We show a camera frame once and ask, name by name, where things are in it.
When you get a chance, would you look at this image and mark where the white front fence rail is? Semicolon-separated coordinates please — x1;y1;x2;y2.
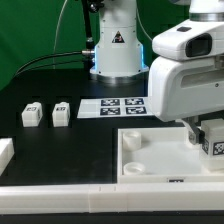
0;182;224;215

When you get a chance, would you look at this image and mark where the white left corner block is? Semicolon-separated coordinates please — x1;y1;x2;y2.
0;138;14;176

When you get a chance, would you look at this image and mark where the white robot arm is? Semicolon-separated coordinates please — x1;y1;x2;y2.
83;0;224;144

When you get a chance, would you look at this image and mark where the white marker sheet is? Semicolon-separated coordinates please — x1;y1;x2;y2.
77;97;153;119

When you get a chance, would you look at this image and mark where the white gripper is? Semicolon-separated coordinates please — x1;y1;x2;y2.
148;57;224;145

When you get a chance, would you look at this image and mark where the black cable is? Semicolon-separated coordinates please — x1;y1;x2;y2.
13;50;88;78

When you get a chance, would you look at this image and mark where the white square tabletop tray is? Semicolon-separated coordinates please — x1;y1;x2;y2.
117;127;224;184

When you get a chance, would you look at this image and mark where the grey thin cable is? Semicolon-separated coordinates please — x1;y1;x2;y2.
53;0;69;70

